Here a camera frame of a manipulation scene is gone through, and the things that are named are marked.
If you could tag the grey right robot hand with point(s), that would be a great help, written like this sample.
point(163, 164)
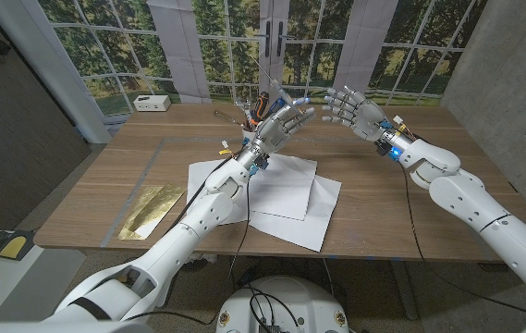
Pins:
point(369, 118)

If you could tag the white power strip box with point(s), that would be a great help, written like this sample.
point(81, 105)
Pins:
point(151, 103)

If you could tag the white mug with tools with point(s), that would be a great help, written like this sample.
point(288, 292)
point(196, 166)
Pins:
point(259, 106)

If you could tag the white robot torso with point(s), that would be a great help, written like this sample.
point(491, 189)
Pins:
point(285, 300)

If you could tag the gold foil sheet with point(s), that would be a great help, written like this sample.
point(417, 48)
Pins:
point(151, 210)

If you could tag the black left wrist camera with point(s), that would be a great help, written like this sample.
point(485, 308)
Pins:
point(261, 162)

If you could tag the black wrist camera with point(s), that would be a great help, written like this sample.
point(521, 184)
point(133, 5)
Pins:
point(261, 162)
point(382, 149)

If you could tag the creased white paper sheet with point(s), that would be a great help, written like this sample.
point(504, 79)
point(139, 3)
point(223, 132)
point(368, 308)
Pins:
point(285, 185)

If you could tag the grey table leg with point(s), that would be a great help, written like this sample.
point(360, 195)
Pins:
point(406, 291)

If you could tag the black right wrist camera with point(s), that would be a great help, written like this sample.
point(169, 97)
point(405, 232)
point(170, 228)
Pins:
point(382, 149)

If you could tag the printed window forest backdrop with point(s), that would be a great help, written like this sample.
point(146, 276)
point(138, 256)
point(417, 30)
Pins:
point(179, 55)

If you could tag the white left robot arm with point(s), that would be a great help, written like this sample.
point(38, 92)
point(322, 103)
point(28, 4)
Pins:
point(170, 254)

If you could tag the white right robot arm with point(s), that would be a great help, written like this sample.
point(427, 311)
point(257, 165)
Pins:
point(484, 208)

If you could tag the silver metal wrench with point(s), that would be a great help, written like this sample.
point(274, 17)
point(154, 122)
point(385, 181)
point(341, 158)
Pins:
point(244, 107)

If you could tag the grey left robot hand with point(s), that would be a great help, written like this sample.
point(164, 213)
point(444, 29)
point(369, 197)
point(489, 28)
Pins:
point(274, 131)

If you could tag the large white paper sheet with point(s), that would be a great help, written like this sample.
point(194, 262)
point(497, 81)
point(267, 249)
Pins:
point(309, 229)

